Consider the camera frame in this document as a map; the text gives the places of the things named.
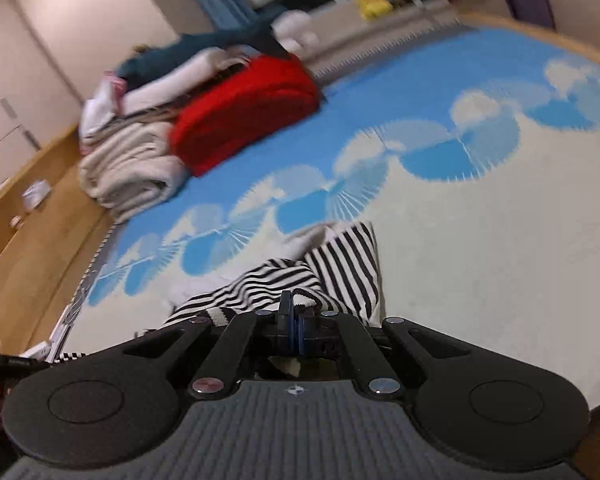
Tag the purple box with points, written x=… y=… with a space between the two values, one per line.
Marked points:
x=527 y=0

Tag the blue cream printed blanket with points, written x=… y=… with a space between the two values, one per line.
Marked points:
x=480 y=260

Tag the grey mattress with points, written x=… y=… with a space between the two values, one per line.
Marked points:
x=380 y=40

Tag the white plush toy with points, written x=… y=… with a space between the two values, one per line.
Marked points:
x=295 y=27

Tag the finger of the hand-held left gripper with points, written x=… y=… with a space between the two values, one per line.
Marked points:
x=25 y=364

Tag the cream wardrobe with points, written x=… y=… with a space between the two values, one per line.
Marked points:
x=55 y=60

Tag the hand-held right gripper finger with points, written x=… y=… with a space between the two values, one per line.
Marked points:
x=300 y=332
x=289 y=331

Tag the pink white cloth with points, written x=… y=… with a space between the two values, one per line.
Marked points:
x=100 y=105

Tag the wooden bed frame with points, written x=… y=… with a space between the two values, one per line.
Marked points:
x=35 y=240

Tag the cream folded blanket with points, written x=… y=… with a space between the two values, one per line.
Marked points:
x=130 y=175

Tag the red folded blanket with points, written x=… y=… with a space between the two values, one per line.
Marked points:
x=250 y=110

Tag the black white striped garment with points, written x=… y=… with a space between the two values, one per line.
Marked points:
x=280 y=280

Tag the white folded cloth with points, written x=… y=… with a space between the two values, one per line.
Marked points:
x=190 y=77

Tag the small white box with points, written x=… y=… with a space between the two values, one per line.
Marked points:
x=36 y=195

